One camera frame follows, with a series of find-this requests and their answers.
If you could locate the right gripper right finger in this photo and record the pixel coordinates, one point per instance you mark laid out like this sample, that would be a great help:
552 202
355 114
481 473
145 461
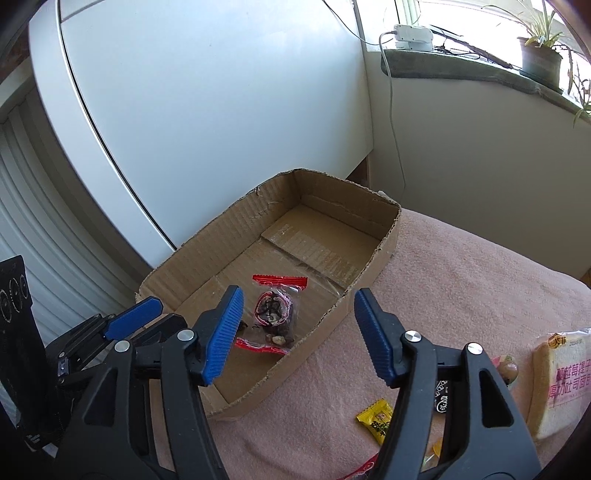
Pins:
485 435

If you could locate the black patterned candy packet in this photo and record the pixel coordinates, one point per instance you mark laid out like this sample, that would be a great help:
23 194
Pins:
441 396

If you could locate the brown cardboard box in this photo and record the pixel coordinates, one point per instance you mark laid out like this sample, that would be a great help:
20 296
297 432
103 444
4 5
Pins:
299 245

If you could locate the white power adapter box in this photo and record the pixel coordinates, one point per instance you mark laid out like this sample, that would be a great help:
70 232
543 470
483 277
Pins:
413 38

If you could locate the white cabinet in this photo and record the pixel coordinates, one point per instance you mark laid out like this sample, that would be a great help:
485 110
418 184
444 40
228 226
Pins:
168 111

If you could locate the clear red dried-fruit bag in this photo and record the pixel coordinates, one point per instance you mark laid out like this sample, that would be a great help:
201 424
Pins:
268 327

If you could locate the potted spider plant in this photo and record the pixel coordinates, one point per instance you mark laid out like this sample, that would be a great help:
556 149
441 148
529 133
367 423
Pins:
544 46

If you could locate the pink table cloth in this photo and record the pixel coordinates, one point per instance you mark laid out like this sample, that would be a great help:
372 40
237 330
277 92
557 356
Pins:
408 301

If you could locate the brown jelly cup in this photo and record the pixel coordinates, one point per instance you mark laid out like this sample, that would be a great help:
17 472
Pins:
507 368

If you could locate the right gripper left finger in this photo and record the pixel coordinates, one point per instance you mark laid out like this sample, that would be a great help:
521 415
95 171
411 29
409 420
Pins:
191 359

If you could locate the yellow orange candy wrapper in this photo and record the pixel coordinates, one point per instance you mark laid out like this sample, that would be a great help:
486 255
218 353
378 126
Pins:
432 457

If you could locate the white radiator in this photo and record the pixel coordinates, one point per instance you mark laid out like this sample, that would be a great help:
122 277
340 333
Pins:
45 218

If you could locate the packaged sliced bread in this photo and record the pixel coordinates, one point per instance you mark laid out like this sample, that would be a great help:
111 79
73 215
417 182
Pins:
561 383

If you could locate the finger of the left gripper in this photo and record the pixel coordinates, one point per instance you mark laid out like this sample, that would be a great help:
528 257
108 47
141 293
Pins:
158 332
126 323

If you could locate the yellow candy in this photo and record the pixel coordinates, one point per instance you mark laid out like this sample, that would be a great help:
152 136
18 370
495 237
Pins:
376 418

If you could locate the grey window sill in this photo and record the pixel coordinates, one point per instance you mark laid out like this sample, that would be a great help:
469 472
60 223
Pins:
432 66

